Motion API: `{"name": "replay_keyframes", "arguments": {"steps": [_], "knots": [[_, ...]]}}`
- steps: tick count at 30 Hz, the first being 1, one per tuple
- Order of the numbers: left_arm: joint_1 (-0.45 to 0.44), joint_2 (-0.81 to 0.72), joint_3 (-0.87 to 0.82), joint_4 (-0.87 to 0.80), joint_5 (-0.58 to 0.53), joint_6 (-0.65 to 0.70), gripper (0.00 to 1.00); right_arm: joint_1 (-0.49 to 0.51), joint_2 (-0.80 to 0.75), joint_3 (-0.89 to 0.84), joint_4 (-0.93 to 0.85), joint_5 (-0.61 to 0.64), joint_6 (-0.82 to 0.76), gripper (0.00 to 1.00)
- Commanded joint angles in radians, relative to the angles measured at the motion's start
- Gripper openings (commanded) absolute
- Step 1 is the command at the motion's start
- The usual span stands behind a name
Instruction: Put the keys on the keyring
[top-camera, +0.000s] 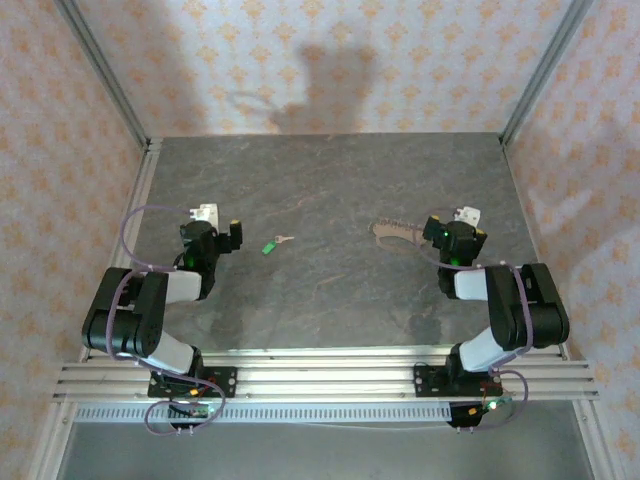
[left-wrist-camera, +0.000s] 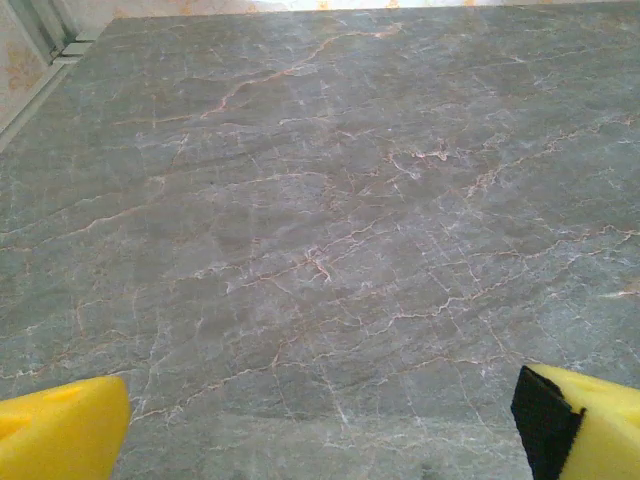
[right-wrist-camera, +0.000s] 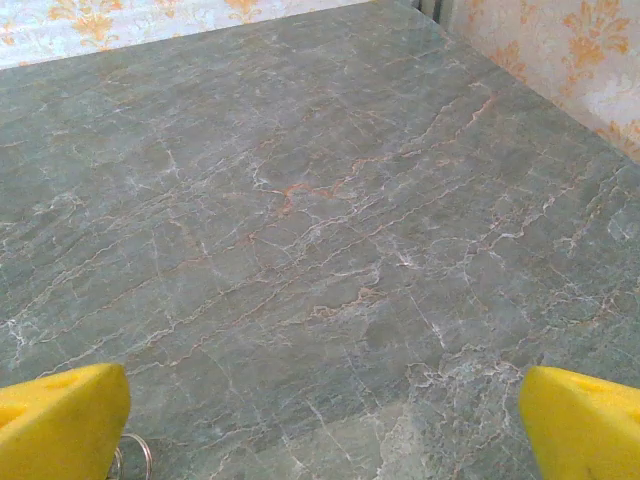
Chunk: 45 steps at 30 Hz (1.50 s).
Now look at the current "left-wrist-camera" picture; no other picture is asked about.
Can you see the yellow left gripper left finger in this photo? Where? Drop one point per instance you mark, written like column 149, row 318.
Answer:
column 60, row 430

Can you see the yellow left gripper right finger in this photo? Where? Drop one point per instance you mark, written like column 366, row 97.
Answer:
column 590, row 430

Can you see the aluminium side rail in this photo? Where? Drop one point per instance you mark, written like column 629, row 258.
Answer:
column 30, row 107

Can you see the aluminium frame post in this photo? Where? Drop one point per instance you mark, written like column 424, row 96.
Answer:
column 45, row 25

